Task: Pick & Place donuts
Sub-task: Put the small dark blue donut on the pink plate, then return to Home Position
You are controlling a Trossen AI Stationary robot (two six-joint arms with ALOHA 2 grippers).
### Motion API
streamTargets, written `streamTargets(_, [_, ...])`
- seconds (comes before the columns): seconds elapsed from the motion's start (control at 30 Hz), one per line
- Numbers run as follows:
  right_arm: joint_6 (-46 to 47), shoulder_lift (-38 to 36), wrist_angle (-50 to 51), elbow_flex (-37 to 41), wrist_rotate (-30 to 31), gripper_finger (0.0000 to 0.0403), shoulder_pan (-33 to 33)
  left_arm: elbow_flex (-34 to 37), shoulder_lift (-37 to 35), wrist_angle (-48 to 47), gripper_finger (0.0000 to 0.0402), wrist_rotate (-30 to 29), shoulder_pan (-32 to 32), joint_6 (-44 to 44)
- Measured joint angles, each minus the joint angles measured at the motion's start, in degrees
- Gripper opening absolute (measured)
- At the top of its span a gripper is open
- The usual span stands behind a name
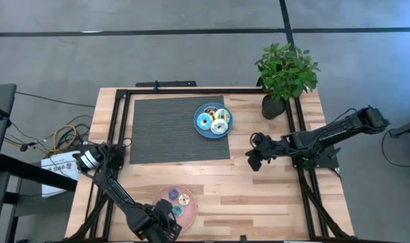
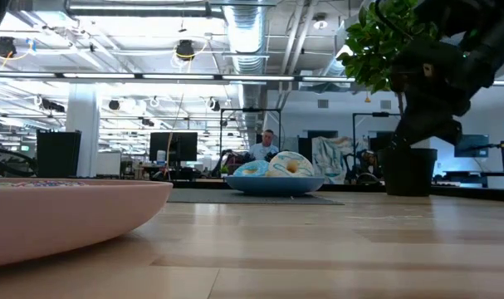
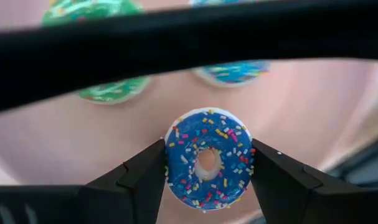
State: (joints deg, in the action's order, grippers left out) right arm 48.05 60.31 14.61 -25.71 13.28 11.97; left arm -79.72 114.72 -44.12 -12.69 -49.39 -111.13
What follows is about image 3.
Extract small teal sprinkled donut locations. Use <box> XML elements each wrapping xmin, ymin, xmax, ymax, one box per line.
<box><xmin>188</xmin><ymin>0</ymin><xmax>272</xmax><ymax>88</ymax></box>

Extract pink plate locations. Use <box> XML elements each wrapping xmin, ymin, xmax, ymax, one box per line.
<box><xmin>0</xmin><ymin>0</ymin><xmax>378</xmax><ymax>224</ymax></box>

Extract small purple-blue sprinkled donut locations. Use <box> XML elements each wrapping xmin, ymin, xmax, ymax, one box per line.
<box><xmin>163</xmin><ymin>107</ymin><xmax>257</xmax><ymax>212</ymax></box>

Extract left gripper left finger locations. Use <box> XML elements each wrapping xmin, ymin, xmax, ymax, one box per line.
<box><xmin>79</xmin><ymin>138</ymin><xmax>168</xmax><ymax>224</ymax></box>

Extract small green donut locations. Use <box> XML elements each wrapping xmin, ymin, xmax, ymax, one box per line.
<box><xmin>40</xmin><ymin>0</ymin><xmax>152</xmax><ymax>105</ymax></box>

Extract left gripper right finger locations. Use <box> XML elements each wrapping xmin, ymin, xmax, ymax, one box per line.
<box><xmin>250</xmin><ymin>138</ymin><xmax>364</xmax><ymax>224</ymax></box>

